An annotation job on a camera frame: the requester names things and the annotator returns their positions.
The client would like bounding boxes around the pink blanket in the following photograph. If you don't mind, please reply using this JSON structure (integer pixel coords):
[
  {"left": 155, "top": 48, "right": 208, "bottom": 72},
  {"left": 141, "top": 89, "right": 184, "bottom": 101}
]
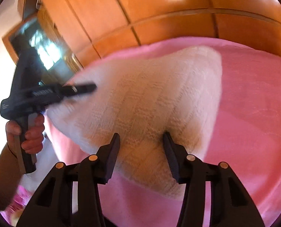
[{"left": 0, "top": 37, "right": 281, "bottom": 227}]

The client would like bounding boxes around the white cloth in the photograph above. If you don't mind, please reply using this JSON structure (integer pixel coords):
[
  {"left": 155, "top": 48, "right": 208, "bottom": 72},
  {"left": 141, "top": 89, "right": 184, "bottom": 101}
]
[{"left": 21, "top": 140, "right": 58, "bottom": 192}]

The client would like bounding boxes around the person's left hand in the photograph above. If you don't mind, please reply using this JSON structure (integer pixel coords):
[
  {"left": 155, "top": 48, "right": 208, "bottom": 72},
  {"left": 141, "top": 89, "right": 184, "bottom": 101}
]
[{"left": 5, "top": 115, "right": 45, "bottom": 156}]

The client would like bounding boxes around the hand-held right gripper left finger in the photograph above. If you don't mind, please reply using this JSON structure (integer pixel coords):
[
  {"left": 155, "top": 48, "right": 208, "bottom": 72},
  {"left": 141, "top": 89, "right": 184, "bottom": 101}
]
[{"left": 16, "top": 133, "right": 121, "bottom": 227}]

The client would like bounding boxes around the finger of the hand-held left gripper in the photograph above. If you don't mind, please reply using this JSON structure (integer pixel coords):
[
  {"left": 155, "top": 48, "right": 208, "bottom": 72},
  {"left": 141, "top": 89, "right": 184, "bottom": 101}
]
[{"left": 60, "top": 83, "right": 96, "bottom": 98}]

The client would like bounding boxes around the pink printed cloth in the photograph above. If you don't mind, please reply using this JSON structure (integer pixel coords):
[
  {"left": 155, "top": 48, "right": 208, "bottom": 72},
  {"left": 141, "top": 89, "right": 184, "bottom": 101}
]
[{"left": 0, "top": 185, "right": 38, "bottom": 225}]

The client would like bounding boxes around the wooden wardrobe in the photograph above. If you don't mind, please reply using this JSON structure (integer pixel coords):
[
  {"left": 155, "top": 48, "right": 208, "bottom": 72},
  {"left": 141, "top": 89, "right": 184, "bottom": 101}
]
[{"left": 19, "top": 0, "right": 281, "bottom": 69}]

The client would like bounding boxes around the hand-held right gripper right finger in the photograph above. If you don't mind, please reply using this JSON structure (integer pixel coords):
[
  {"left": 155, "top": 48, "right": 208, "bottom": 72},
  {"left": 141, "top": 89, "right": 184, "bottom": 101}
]
[{"left": 163, "top": 132, "right": 265, "bottom": 227}]

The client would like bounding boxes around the wood framed mirror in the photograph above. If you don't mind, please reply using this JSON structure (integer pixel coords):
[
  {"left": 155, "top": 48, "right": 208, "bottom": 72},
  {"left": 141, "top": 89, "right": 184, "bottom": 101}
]
[{"left": 2, "top": 16, "right": 83, "bottom": 82}]

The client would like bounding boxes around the person's left forearm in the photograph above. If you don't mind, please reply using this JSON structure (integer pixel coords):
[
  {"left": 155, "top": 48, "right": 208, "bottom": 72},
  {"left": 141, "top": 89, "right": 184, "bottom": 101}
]
[{"left": 0, "top": 144, "right": 21, "bottom": 211}]

